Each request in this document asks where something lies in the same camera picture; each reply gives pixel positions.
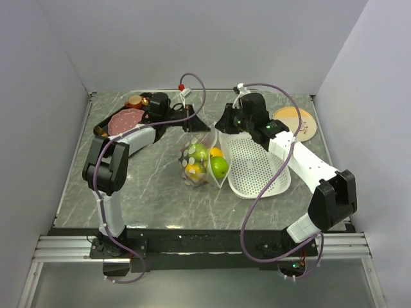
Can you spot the green apple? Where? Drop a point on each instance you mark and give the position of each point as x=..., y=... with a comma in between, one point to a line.
x=199, y=152
x=219, y=167

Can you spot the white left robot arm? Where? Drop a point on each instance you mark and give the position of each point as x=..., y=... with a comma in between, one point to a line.
x=105, y=172

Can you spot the black rectangular tray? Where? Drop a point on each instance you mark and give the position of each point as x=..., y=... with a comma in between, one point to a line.
x=104, y=123

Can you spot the gold fork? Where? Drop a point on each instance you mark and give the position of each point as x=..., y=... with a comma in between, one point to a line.
x=100, y=131

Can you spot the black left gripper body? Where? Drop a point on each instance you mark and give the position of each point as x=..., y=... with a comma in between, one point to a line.
x=174, y=115

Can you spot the yellow pear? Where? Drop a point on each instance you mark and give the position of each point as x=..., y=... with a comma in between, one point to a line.
x=215, y=152

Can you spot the pink polka dot plate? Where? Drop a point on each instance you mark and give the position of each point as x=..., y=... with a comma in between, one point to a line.
x=124, y=121

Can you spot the yellow cream round plate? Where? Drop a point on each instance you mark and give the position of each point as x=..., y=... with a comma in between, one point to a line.
x=289, y=116

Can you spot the white perforated plastic basket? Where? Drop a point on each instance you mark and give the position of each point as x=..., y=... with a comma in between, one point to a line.
x=251, y=167

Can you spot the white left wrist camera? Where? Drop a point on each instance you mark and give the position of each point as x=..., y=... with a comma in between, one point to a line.
x=184, y=93

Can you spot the orange cup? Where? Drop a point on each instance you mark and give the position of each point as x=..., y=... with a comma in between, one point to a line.
x=134, y=101

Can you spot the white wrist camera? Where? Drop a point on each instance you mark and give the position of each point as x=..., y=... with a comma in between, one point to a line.
x=240, y=90
x=184, y=93

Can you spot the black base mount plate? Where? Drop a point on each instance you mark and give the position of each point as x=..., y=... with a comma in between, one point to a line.
x=185, y=249

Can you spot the yellow green mango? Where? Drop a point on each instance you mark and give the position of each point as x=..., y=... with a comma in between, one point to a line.
x=195, y=171

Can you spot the clear polka dot zip bag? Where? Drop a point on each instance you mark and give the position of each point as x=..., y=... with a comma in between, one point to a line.
x=211, y=139

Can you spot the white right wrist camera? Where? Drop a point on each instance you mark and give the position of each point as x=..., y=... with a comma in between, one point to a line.
x=240, y=90

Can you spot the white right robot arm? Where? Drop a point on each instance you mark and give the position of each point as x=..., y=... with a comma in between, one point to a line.
x=333, y=191

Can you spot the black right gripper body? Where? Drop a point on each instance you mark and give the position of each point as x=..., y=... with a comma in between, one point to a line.
x=243, y=123

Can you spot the gold spoon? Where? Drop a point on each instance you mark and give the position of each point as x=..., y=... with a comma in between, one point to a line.
x=145, y=101

